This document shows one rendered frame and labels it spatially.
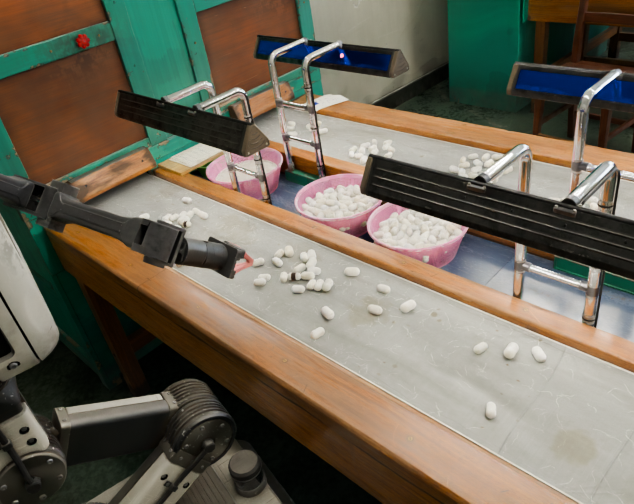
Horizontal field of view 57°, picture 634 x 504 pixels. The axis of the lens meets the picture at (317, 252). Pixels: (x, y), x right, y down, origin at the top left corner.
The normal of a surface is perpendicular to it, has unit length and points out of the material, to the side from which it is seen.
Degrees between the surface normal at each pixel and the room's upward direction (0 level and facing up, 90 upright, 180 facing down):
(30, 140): 90
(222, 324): 0
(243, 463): 0
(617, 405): 0
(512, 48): 90
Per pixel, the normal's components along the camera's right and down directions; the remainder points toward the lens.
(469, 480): -0.15, -0.81
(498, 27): -0.70, 0.48
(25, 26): 0.71, 0.30
